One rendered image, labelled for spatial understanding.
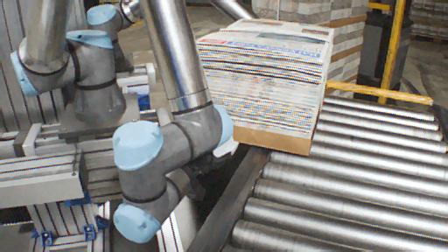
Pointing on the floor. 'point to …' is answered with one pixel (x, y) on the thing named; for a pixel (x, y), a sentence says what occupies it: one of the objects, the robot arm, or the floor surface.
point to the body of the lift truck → (373, 63)
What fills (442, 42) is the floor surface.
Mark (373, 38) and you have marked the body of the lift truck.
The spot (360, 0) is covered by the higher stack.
